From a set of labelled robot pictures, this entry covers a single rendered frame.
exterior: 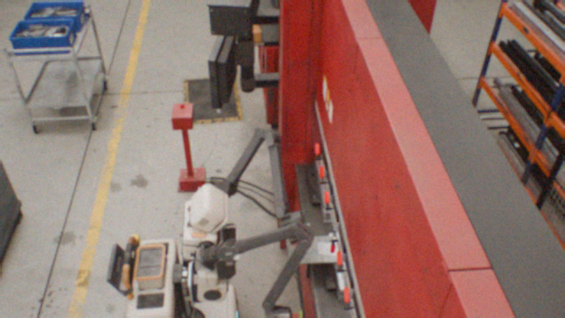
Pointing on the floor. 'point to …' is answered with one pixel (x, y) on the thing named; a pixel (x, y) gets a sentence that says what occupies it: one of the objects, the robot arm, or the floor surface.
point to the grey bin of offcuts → (8, 209)
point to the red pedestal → (179, 117)
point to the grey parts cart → (62, 78)
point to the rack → (523, 91)
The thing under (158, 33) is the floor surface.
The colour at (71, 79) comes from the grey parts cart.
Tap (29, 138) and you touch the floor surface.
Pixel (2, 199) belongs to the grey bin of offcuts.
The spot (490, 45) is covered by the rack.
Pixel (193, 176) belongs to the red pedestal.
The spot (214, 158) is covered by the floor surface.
